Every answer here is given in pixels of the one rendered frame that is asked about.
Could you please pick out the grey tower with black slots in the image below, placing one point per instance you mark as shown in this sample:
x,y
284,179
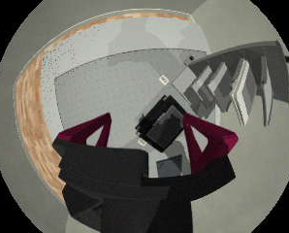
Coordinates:
x,y
273,83

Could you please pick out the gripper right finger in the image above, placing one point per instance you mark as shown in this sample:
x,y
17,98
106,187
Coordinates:
x,y
220,142

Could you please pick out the white well plate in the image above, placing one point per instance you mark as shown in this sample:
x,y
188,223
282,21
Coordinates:
x,y
243,93

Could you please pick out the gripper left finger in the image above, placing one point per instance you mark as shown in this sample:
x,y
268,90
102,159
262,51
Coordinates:
x,y
79,133

